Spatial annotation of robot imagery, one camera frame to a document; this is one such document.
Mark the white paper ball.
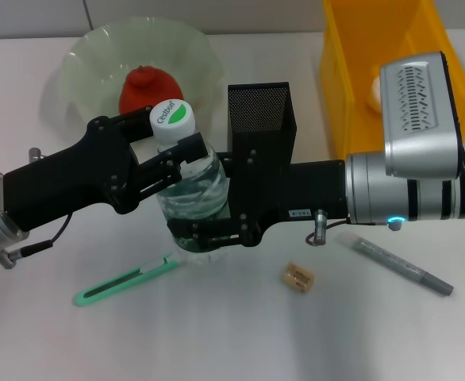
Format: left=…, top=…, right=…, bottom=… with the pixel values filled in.
left=365, top=77, right=382, bottom=114

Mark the grey marker pen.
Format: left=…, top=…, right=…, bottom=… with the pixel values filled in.
left=334, top=232, right=455, bottom=297

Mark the mint green utility knife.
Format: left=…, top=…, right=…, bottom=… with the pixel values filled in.
left=72, top=252, right=188, bottom=309

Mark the pale green glass fruit plate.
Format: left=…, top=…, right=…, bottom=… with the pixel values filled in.
left=56, top=15, right=225, bottom=136

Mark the black mesh pen holder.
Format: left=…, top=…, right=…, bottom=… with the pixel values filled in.
left=227, top=81, right=298, bottom=166

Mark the right gripper cable with plugs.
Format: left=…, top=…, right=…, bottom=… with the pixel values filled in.
left=305, top=209, right=352, bottom=247

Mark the clear green-label water bottle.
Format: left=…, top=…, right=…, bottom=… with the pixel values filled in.
left=149, top=98, right=232, bottom=265

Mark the red-orange fruit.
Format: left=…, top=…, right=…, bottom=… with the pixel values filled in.
left=117, top=65, right=185, bottom=118

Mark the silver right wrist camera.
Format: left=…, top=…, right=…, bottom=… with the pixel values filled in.
left=379, top=50, right=465, bottom=179

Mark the gripper cable with plugs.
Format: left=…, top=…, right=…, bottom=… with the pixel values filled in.
left=305, top=209, right=352, bottom=247
left=0, top=147, right=75, bottom=271

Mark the yellow plastic bin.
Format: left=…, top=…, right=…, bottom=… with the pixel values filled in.
left=319, top=0, right=465, bottom=160

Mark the left gripper cable with plugs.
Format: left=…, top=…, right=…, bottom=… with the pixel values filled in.
left=0, top=147, right=75, bottom=271

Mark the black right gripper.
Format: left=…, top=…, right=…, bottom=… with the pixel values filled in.
left=167, top=144, right=347, bottom=251

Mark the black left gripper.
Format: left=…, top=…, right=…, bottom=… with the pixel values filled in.
left=2, top=105, right=209, bottom=233

